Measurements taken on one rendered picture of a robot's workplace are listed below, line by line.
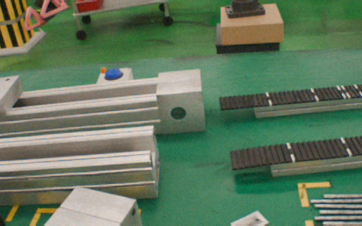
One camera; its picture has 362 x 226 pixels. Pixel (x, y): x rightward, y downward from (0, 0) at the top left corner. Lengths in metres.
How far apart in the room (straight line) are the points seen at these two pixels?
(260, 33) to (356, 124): 0.48
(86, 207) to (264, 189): 0.30
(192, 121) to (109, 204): 0.32
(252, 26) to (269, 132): 0.47
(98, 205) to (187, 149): 0.28
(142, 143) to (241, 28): 0.61
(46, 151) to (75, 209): 0.22
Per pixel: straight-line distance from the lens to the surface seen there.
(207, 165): 0.73
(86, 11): 3.81
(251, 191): 0.68
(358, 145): 0.74
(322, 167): 0.71
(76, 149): 0.73
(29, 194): 0.73
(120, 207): 0.54
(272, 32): 1.21
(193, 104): 0.79
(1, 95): 0.88
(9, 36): 4.06
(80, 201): 0.57
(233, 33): 1.20
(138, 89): 0.86
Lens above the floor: 1.24
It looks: 32 degrees down
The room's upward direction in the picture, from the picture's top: 8 degrees counter-clockwise
